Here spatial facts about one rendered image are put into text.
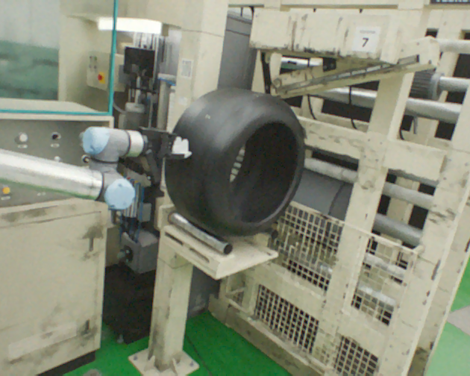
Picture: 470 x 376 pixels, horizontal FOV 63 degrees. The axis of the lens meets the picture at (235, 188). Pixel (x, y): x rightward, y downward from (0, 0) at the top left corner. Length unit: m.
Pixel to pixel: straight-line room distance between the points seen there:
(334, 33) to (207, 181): 0.71
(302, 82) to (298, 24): 0.25
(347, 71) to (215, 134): 0.62
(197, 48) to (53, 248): 1.02
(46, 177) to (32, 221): 0.78
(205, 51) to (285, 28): 0.33
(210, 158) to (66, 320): 1.12
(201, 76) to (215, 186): 0.53
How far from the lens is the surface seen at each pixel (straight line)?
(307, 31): 1.60
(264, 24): 1.74
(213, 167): 1.27
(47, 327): 2.01
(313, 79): 1.71
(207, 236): 1.50
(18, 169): 0.95
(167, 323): 2.02
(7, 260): 1.77
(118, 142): 1.12
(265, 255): 1.68
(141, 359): 2.29
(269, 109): 1.39
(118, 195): 1.00
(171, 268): 1.86
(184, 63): 1.67
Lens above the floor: 1.53
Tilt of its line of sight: 17 degrees down
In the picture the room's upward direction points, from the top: 9 degrees clockwise
